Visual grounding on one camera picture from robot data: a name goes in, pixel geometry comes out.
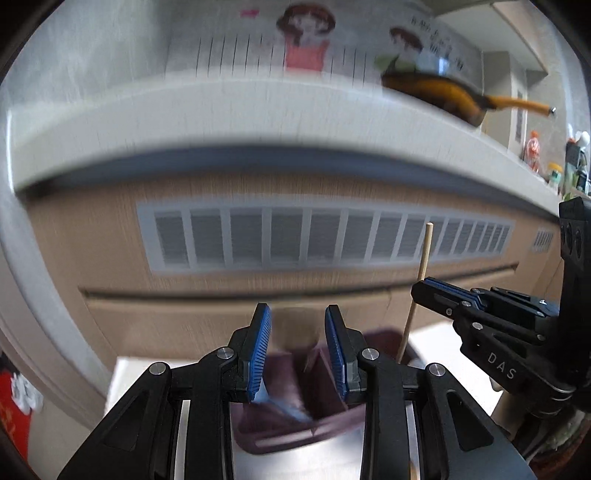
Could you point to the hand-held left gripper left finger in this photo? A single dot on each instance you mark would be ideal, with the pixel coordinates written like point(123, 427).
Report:
point(257, 355)

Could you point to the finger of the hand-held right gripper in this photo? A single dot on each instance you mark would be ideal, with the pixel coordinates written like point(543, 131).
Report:
point(501, 357)
point(517, 307)

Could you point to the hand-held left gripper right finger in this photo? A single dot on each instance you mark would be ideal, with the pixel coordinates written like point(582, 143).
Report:
point(336, 355)

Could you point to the purple utensil box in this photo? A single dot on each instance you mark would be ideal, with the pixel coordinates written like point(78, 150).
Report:
point(286, 429)

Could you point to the wooden chopstick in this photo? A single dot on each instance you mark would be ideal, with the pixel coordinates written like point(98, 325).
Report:
point(422, 263)

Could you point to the person's right hand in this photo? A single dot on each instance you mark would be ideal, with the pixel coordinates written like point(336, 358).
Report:
point(512, 413)

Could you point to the small grey vent grille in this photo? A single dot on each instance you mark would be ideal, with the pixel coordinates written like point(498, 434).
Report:
point(542, 240)

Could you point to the long grey vent grille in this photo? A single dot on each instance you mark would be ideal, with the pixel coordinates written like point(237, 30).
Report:
point(323, 237)

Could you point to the wooden kitchen cabinet front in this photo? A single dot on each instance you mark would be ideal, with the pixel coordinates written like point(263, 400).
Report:
point(138, 314)

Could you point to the dark bottles cluster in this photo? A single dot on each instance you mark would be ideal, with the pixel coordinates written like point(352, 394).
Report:
point(579, 166)

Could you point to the orange bottle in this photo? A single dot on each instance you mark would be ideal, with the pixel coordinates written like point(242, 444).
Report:
point(533, 152)

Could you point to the yellow frying pan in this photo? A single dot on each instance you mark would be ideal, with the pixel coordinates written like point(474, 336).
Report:
point(443, 94)

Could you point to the white shoe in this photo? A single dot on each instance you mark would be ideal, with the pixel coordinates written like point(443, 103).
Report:
point(25, 392)

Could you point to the white stone countertop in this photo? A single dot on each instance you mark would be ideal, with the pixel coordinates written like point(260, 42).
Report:
point(184, 124)

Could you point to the red floor mat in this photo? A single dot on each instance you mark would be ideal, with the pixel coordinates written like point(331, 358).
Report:
point(11, 415)

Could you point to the cartoon wall sticker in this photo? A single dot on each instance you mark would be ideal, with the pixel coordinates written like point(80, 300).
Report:
point(304, 41)

